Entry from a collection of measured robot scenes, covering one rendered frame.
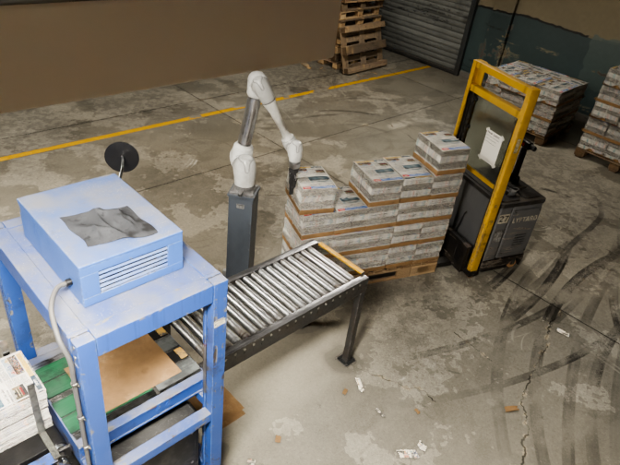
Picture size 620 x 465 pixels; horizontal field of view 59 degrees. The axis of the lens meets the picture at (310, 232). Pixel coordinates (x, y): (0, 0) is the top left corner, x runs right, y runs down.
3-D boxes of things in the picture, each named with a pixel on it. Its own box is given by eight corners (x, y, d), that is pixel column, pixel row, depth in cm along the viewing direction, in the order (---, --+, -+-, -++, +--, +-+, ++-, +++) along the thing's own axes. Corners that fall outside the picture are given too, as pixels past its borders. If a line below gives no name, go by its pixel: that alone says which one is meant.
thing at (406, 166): (381, 158, 475) (381, 157, 475) (410, 155, 486) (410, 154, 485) (402, 178, 448) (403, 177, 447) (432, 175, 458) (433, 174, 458)
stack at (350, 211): (278, 271, 500) (286, 191, 454) (388, 253, 544) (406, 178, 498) (293, 298, 471) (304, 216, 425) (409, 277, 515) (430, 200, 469)
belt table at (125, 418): (146, 319, 333) (145, 307, 327) (208, 387, 296) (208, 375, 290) (25, 375, 289) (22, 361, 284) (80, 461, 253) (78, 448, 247)
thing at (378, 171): (352, 161, 462) (353, 160, 462) (383, 160, 473) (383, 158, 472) (373, 183, 435) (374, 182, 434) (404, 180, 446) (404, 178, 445)
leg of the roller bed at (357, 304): (346, 355, 423) (360, 287, 385) (351, 360, 420) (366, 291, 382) (340, 359, 419) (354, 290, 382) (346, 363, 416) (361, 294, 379)
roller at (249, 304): (231, 286, 359) (231, 280, 357) (278, 327, 333) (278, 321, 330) (224, 289, 356) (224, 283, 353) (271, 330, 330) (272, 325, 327)
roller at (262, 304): (239, 282, 363) (239, 277, 361) (285, 323, 337) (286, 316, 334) (232, 285, 360) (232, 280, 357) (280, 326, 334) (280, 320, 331)
